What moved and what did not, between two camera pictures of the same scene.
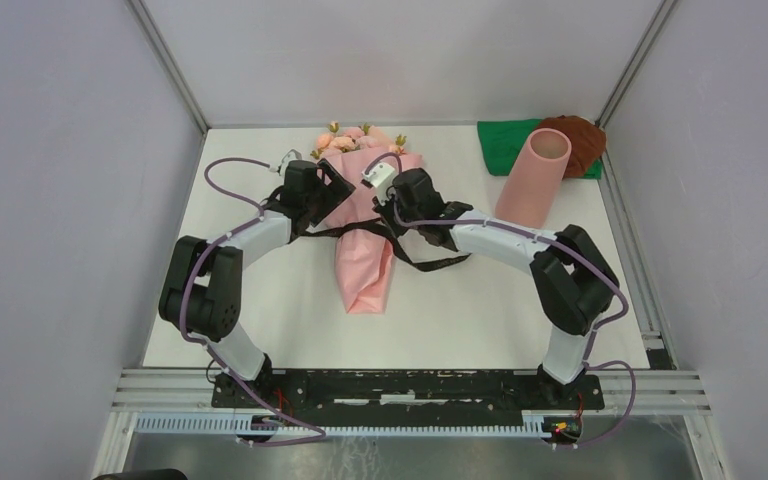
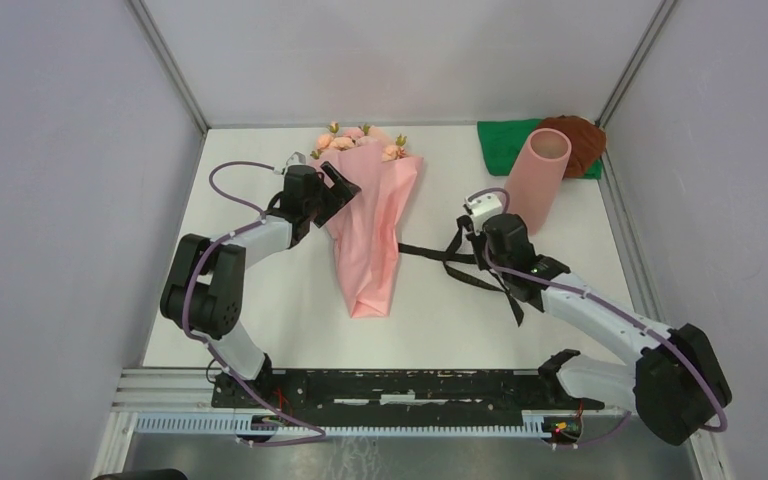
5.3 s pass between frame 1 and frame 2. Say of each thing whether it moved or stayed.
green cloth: stayed
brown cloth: stayed
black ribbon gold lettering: moved
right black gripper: moved
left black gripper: stayed
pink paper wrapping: stayed
